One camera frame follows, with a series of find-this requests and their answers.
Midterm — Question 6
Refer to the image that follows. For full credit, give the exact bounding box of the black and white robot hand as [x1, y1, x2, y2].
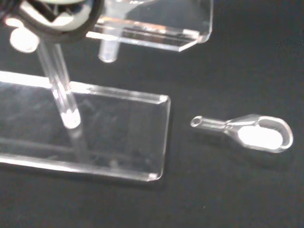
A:
[4, 0, 105, 45]

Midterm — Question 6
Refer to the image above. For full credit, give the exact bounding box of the clear acrylic funnel stand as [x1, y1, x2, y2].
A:
[0, 0, 213, 182]

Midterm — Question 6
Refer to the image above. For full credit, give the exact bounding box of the glass weighing funnel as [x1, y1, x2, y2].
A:
[190, 113, 294, 154]

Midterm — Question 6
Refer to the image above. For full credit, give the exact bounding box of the black bench cloth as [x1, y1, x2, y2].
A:
[0, 0, 304, 228]

